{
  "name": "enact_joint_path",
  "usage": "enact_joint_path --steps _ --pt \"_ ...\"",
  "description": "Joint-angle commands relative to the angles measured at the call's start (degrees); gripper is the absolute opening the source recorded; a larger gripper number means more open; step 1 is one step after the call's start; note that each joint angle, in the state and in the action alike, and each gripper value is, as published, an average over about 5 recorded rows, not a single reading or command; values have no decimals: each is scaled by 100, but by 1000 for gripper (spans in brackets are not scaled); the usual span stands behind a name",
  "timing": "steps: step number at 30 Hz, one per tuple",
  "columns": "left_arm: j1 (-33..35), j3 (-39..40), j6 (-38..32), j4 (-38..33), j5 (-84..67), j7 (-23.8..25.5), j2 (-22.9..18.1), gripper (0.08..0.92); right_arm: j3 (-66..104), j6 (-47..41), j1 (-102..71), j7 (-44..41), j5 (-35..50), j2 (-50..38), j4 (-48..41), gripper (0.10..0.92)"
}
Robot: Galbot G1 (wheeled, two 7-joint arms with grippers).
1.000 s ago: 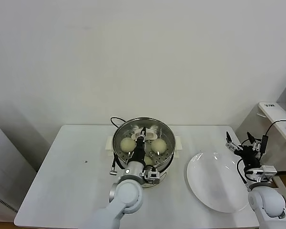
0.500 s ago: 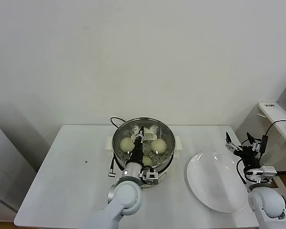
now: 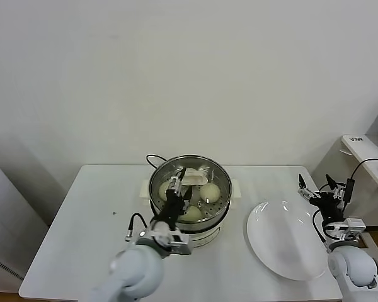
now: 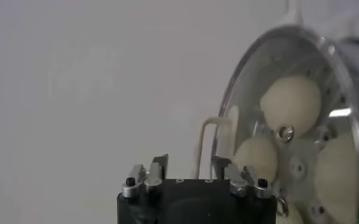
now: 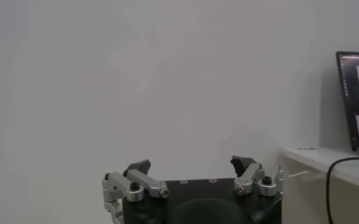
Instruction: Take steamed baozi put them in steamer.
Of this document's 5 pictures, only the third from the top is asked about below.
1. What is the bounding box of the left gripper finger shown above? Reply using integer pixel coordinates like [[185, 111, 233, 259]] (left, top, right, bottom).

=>
[[167, 168, 186, 196], [181, 186, 193, 207]]

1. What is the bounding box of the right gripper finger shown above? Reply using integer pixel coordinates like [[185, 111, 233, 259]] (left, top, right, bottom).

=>
[[297, 173, 319, 202], [326, 174, 347, 201]]

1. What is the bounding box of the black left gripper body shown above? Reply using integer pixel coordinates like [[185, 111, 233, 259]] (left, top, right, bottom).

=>
[[159, 191, 185, 226]]

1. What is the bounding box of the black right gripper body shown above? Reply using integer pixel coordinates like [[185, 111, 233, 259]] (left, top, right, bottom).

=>
[[311, 191, 345, 223]]

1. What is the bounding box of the white steamed baozi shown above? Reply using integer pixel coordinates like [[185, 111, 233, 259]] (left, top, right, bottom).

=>
[[158, 181, 173, 201], [200, 184, 221, 203], [179, 206, 204, 221]]

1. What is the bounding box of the glass lid with cream handle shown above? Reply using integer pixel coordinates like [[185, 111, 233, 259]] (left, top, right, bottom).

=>
[[150, 155, 231, 215]]

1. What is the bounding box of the stainless steel steamer basket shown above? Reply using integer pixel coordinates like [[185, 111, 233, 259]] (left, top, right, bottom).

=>
[[139, 154, 242, 225]]

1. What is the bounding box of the cream electric cooker base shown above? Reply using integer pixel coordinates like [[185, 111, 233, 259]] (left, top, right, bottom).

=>
[[141, 196, 240, 249]]

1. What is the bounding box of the white side desk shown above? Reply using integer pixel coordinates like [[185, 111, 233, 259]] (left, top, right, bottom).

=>
[[311, 134, 378, 240]]

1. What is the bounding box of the white round plate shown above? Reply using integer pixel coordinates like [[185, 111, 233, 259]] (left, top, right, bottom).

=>
[[246, 200, 328, 281]]

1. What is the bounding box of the white cabinet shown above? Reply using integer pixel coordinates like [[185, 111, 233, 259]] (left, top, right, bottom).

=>
[[0, 154, 50, 284]]

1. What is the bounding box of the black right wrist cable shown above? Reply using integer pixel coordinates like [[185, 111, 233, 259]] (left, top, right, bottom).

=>
[[312, 209, 333, 249]]

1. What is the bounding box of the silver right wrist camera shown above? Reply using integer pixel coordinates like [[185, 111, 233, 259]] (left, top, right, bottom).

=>
[[326, 218, 366, 242]]

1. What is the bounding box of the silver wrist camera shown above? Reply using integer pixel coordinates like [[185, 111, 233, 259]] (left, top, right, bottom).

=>
[[326, 218, 366, 242], [168, 231, 193, 257]]

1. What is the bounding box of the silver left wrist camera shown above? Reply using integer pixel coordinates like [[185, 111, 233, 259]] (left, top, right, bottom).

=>
[[168, 231, 193, 257]]

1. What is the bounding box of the black cooker power cable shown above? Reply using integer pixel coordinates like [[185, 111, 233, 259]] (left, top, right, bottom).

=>
[[146, 153, 171, 169]]

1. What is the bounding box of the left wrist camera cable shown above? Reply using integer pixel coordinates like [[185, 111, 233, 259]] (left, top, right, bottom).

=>
[[125, 213, 154, 243]]

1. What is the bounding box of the beige wooden floor frame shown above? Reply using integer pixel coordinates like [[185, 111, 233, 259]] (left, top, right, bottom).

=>
[[362, 232, 378, 279]]

